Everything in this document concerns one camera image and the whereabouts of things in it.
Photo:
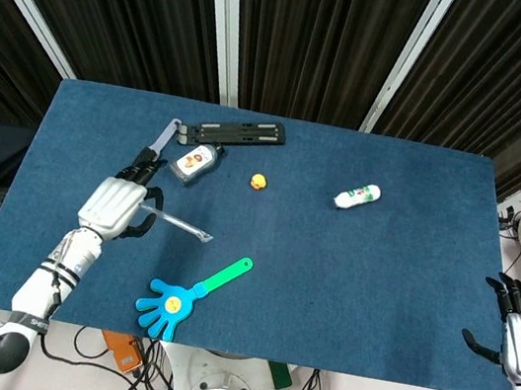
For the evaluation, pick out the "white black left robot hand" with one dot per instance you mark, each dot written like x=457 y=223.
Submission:
x=111 y=205

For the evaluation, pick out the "clear plastic tool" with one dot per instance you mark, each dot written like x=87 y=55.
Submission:
x=180 y=224

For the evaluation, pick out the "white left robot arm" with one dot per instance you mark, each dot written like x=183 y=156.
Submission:
x=44 y=289

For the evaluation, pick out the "grey bottle with label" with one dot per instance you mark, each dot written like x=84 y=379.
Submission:
x=193 y=161

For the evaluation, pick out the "blue green hand clapper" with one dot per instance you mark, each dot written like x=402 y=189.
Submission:
x=169 y=305

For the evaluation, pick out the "orange box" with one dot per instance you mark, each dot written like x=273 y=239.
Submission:
x=119 y=351

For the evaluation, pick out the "yellow duck toy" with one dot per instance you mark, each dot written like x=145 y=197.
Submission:
x=258 y=182

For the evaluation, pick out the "black folding stand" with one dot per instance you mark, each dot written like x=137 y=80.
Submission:
x=241 y=129

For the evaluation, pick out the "blue table cloth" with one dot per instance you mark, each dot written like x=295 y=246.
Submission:
x=327 y=276

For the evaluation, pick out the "white bottle green label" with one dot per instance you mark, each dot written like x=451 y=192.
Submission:
x=357 y=196

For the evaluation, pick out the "green flat piece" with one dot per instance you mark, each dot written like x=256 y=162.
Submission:
x=280 y=376

